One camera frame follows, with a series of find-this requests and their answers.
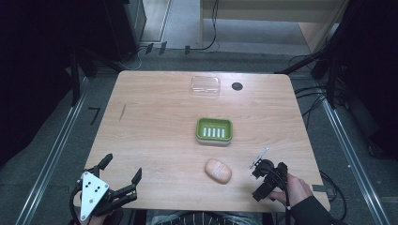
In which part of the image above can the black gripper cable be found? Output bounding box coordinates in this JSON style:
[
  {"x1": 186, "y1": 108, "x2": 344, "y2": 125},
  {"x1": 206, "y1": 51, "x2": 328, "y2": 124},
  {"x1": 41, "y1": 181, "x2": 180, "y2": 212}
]
[
  {"x1": 69, "y1": 183, "x2": 84, "y2": 225},
  {"x1": 265, "y1": 168, "x2": 292, "y2": 225}
]

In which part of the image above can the bundle of black floor cables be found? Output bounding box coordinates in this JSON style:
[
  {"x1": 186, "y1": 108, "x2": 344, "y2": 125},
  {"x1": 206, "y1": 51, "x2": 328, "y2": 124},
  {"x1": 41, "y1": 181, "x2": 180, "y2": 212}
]
[{"x1": 287, "y1": 52, "x2": 337, "y2": 129}]

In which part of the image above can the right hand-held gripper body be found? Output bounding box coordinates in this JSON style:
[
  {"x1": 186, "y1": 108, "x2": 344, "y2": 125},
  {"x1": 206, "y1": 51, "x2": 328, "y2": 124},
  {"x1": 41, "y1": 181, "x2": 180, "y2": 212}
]
[{"x1": 249, "y1": 146, "x2": 289, "y2": 190}]

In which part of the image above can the clear plastic lid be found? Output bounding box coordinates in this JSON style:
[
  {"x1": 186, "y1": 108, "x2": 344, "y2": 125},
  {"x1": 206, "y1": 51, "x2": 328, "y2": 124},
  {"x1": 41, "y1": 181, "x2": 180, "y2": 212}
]
[{"x1": 190, "y1": 75, "x2": 222, "y2": 97}]

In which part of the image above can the peach soap bar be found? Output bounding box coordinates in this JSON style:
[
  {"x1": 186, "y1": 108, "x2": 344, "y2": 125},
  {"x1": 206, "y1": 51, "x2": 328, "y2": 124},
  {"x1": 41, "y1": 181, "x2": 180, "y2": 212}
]
[{"x1": 204, "y1": 157, "x2": 233, "y2": 186}]

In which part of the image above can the black angled floor tape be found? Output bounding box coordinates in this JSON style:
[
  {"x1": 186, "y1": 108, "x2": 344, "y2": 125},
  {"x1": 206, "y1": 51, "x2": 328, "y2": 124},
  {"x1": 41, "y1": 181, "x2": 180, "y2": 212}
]
[{"x1": 87, "y1": 106, "x2": 102, "y2": 127}]

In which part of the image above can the metal floor rail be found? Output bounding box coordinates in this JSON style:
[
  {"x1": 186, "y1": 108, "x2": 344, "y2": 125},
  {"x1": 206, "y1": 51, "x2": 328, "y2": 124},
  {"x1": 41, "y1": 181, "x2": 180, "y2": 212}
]
[
  {"x1": 14, "y1": 77, "x2": 90, "y2": 225},
  {"x1": 321, "y1": 98, "x2": 392, "y2": 225}
]

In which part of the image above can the light wooden desk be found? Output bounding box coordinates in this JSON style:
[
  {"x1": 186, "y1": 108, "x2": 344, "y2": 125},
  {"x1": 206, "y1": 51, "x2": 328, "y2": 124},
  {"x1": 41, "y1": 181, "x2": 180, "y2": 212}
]
[{"x1": 199, "y1": 0, "x2": 349, "y2": 54}]

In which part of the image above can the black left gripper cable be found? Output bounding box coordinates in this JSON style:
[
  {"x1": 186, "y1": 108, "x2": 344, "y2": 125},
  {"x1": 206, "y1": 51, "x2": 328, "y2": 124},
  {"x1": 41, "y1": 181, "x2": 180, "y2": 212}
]
[{"x1": 69, "y1": 183, "x2": 84, "y2": 225}]

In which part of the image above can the black hanging cable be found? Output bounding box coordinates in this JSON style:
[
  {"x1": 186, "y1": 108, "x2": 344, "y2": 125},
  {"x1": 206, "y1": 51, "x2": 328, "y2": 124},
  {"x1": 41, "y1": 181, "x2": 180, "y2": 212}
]
[{"x1": 184, "y1": 0, "x2": 221, "y2": 56}]

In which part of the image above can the black cable under table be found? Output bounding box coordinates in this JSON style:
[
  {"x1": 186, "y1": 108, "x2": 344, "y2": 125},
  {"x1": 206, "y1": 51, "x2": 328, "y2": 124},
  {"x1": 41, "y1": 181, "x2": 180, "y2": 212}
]
[{"x1": 318, "y1": 170, "x2": 348, "y2": 221}]

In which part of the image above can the person's right hand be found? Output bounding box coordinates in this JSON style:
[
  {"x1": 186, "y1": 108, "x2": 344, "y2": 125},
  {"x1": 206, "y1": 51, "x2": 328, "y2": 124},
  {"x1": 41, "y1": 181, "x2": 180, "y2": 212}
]
[{"x1": 269, "y1": 172, "x2": 314, "y2": 209}]

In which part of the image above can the person's left hand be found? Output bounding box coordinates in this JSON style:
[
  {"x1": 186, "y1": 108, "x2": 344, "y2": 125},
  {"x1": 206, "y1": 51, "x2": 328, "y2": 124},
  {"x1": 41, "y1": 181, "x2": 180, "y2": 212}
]
[{"x1": 80, "y1": 211, "x2": 115, "y2": 225}]

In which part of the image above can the green soap dish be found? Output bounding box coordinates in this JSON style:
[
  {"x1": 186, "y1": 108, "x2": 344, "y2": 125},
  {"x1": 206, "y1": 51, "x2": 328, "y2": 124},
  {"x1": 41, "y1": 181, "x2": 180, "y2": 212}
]
[{"x1": 195, "y1": 116, "x2": 234, "y2": 145}]

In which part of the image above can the black cabinet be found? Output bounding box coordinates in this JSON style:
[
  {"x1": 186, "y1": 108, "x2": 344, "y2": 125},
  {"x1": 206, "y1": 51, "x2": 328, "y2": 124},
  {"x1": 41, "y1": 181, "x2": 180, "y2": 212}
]
[{"x1": 101, "y1": 0, "x2": 148, "y2": 63}]

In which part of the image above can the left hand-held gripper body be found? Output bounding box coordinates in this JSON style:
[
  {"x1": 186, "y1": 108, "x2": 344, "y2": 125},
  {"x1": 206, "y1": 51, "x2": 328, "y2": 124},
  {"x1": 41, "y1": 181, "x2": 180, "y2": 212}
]
[{"x1": 74, "y1": 169, "x2": 139, "y2": 223}]

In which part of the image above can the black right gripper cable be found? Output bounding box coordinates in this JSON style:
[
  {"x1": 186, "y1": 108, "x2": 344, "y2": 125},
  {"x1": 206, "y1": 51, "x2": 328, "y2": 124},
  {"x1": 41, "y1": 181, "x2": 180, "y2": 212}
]
[{"x1": 265, "y1": 168, "x2": 292, "y2": 225}]

